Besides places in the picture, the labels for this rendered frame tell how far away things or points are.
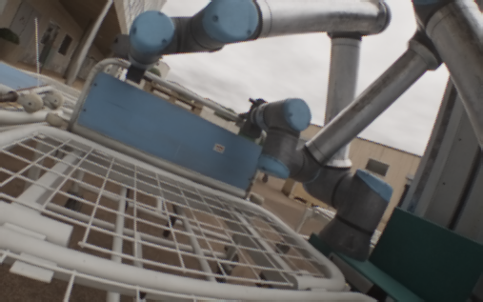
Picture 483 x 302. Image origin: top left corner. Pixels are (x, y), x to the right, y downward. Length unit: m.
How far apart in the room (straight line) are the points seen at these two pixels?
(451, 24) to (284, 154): 0.48
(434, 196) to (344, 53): 0.58
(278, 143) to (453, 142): 0.65
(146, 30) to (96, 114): 0.41
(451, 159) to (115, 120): 1.15
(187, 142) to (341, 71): 0.59
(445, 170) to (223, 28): 0.85
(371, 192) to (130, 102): 0.83
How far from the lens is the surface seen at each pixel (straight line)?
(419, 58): 0.77
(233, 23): 0.44
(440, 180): 0.99
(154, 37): 0.53
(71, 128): 0.88
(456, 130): 1.02
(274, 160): 0.62
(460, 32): 0.61
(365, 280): 0.76
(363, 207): 0.83
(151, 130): 0.86
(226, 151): 0.93
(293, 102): 0.64
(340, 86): 0.89
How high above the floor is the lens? 0.69
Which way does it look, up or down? 2 degrees down
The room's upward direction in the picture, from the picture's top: 25 degrees clockwise
